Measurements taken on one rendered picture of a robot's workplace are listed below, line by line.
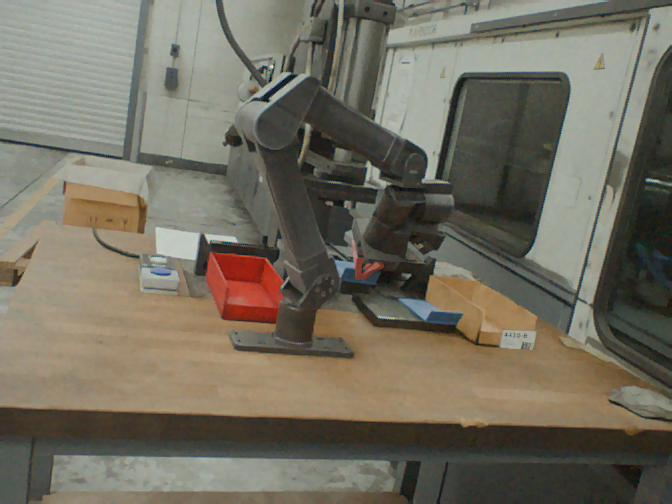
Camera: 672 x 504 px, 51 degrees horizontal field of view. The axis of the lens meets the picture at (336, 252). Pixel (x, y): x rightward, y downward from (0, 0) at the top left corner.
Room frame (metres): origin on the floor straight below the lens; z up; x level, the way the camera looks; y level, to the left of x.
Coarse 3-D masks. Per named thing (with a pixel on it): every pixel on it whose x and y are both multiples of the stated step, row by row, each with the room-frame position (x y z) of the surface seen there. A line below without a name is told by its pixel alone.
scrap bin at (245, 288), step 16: (224, 256) 1.42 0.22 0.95; (240, 256) 1.43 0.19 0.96; (208, 272) 1.39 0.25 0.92; (224, 272) 1.42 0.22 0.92; (240, 272) 1.43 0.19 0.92; (256, 272) 1.44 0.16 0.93; (272, 272) 1.36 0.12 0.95; (224, 288) 1.20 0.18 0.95; (240, 288) 1.38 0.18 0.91; (256, 288) 1.40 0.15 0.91; (272, 288) 1.34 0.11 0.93; (224, 304) 1.18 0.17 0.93; (240, 304) 1.19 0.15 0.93; (256, 304) 1.29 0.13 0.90; (272, 304) 1.31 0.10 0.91; (240, 320) 1.19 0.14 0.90; (256, 320) 1.20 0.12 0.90; (272, 320) 1.21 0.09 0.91
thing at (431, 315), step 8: (408, 304) 1.42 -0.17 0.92; (416, 304) 1.44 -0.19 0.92; (424, 304) 1.45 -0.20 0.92; (416, 312) 1.37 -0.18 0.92; (424, 312) 1.38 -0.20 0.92; (432, 312) 1.32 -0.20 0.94; (440, 312) 1.32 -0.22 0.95; (448, 312) 1.33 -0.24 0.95; (456, 312) 1.33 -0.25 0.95; (424, 320) 1.33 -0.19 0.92; (432, 320) 1.33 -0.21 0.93; (440, 320) 1.34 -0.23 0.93; (448, 320) 1.34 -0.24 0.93; (456, 320) 1.35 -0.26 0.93
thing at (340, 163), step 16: (320, 160) 1.55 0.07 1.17; (336, 160) 1.52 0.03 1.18; (304, 176) 1.48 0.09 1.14; (320, 176) 1.49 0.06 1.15; (336, 176) 1.50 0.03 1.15; (352, 176) 1.48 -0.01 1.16; (320, 192) 1.47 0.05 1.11; (336, 192) 1.48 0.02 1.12; (352, 192) 1.49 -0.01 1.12; (368, 192) 1.51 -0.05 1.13
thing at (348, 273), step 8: (336, 264) 1.36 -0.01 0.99; (344, 264) 1.38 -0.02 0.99; (352, 264) 1.39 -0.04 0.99; (344, 272) 1.25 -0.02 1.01; (352, 272) 1.26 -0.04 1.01; (376, 272) 1.27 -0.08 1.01; (344, 280) 1.26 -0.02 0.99; (352, 280) 1.27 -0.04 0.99; (360, 280) 1.27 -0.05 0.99; (368, 280) 1.27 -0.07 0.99; (376, 280) 1.28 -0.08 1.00
